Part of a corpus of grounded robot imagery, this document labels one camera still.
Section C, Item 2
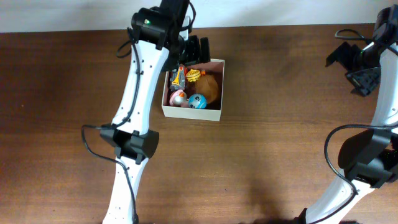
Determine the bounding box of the yellow round plastic toy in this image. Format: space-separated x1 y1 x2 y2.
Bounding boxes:
185 69 201 83

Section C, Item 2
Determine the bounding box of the right black cable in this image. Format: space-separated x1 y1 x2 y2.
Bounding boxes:
323 28 398 224

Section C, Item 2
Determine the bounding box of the black cable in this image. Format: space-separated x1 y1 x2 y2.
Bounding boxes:
323 28 398 224
80 1 197 224

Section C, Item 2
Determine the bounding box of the left black cable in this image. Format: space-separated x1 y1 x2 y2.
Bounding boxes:
80 1 197 224

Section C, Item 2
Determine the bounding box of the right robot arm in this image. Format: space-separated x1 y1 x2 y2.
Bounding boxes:
294 4 397 224

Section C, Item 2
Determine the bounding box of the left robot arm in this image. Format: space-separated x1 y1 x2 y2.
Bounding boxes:
100 0 210 223

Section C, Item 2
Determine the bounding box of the grey red toy truck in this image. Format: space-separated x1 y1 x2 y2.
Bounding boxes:
169 64 187 91

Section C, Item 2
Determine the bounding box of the blue ball toy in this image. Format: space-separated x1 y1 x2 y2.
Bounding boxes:
188 94 207 109

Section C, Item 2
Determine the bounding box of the pink white duck toy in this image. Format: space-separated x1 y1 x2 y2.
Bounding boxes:
169 90 189 108

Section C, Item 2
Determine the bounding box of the brown plush bear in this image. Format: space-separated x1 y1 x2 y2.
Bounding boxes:
195 75 220 104

